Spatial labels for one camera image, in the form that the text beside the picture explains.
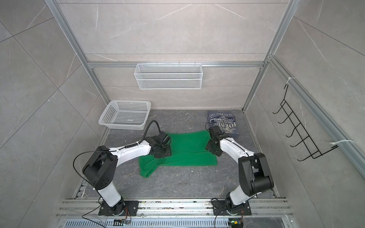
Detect green tank top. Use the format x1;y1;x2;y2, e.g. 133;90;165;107
138;131;218;178

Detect blue-grey tank top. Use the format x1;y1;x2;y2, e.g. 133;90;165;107
207;111;239;135

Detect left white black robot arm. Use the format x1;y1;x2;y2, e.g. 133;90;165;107
82;132;172;208

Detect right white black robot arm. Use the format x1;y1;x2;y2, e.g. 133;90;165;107
205;125;274;213

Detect white plastic laundry basket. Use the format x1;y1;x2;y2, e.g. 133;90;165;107
98;100;151;130

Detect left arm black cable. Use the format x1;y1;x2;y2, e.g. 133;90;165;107
141;120;162;142

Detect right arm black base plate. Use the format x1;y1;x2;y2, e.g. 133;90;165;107
211;198;252;216

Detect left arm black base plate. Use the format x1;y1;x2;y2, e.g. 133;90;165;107
98;200;139;216

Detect white wire mesh shelf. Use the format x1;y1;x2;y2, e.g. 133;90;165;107
134;63;203;90

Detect black wire hook rack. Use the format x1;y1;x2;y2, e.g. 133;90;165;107
272;85;338;162

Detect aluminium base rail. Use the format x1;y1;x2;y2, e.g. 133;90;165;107
55;198;297;228

